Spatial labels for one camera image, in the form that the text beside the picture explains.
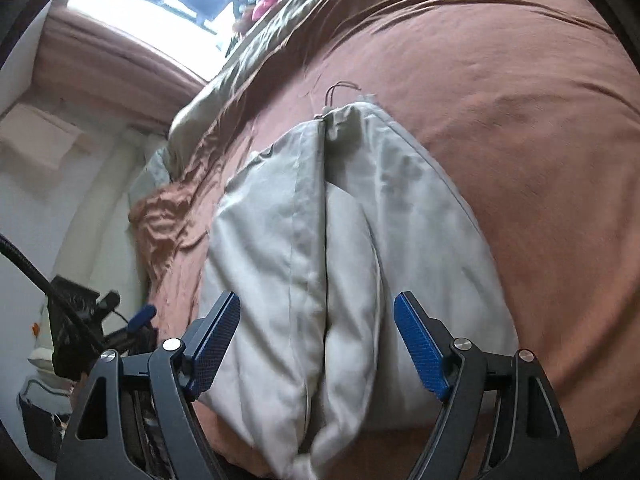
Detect beige cardboard box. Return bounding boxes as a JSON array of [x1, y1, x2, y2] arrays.
[[0, 102, 96, 171]]

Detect bright window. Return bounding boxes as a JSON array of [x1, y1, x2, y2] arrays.
[[67, 0, 286, 53]]

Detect orange-brown fleece blanket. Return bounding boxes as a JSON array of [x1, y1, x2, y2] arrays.
[[147, 0, 640, 480]]

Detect beige pants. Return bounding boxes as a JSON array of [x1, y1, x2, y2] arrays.
[[197, 92, 521, 480]]

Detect brownish pink curtain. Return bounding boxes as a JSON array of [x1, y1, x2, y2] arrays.
[[30, 5, 211, 136]]

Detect dark basket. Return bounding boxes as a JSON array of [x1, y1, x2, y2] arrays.
[[17, 380, 73, 463]]

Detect brown wrinkled bedsheet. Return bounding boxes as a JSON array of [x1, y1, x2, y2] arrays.
[[129, 0, 616, 281]]

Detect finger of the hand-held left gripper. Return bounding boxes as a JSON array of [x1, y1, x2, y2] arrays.
[[129, 305, 157, 333]]

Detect olive green duvet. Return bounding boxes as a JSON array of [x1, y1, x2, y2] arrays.
[[131, 0, 373, 206]]

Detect black cable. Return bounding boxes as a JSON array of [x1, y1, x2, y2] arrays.
[[0, 232, 106, 351]]

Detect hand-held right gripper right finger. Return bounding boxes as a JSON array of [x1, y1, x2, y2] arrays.
[[393, 291, 581, 480]]

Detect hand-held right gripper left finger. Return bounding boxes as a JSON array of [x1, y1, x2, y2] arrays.
[[55, 290, 242, 480]]

